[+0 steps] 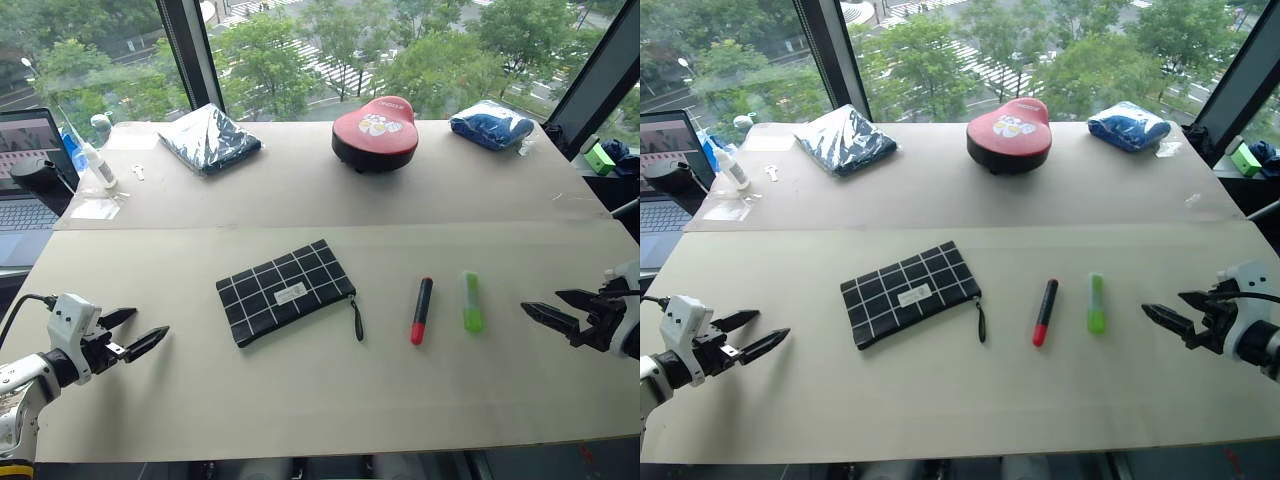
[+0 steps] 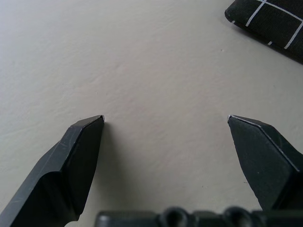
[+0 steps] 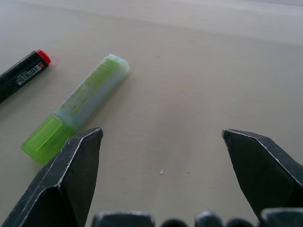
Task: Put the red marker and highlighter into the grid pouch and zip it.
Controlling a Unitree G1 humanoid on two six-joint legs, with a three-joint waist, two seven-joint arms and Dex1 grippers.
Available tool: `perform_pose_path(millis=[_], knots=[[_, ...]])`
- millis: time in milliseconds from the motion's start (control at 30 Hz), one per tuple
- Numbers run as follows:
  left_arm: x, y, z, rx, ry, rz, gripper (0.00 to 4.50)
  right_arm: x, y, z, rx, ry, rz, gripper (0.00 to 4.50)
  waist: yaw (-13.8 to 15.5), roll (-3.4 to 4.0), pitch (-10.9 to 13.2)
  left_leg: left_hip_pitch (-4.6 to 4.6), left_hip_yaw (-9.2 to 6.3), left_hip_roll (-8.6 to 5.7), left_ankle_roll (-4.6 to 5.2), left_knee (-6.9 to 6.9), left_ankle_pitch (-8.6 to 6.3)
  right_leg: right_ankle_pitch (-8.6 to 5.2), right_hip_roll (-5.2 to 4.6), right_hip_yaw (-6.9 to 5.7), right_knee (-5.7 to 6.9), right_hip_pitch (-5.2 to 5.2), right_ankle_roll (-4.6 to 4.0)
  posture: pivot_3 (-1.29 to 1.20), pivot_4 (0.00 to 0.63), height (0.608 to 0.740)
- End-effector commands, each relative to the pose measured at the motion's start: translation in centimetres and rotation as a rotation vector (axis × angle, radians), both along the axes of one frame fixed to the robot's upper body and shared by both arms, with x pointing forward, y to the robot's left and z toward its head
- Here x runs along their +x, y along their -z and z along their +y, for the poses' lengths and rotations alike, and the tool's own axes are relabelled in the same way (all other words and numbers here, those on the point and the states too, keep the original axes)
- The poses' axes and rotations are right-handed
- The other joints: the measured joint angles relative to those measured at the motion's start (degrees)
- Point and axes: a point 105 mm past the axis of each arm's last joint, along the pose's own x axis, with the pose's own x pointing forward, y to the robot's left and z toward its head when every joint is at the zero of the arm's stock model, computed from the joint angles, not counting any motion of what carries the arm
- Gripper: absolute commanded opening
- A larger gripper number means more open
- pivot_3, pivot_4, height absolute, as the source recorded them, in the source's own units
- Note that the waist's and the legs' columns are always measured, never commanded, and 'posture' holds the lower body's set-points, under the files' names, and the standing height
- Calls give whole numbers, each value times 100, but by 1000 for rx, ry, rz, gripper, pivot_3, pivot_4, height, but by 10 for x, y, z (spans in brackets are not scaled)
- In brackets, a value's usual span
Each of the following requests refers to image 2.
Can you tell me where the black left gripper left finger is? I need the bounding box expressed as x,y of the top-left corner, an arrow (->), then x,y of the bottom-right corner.
0,114 -> 105,227

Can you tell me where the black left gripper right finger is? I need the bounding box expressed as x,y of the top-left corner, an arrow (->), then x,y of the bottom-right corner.
227,114 -> 303,212

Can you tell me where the black cloth with white grid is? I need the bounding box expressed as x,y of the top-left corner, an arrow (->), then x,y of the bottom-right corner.
223,0 -> 303,65

